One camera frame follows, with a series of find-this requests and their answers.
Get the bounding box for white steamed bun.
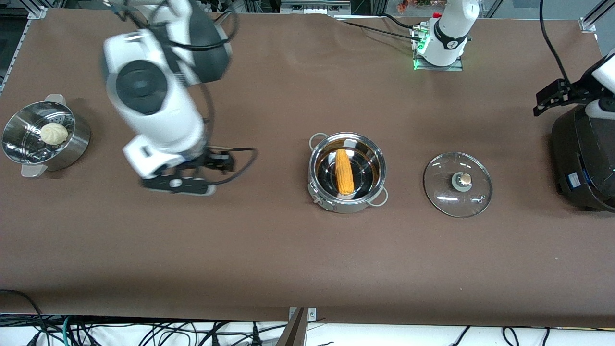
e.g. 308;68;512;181
40;123;69;146

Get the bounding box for orange pink background items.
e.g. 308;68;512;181
396;0;445;12

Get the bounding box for steel steamer pot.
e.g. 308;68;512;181
1;94;92;177

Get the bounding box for steel pot with handles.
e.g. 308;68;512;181
308;131;390;213

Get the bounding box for aluminium frame equipment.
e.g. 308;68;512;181
280;0;351;15

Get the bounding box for dark metal post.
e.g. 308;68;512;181
275;308;308;346

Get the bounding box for aluminium edge profile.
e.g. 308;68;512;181
0;6;49;94

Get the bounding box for brown table cover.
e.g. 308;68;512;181
0;7;615;327

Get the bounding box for black rice cooker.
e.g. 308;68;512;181
551;103;615;213

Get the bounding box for glass pot lid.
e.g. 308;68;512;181
423;152;493;218

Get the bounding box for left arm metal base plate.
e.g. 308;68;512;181
413;26;464;72

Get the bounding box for black base cable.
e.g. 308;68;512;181
380;13;426;30
334;18;423;44

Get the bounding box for yellow corn cob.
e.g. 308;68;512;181
335;149;355;196

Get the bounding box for aluminium corner profile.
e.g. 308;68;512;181
579;0;615;33

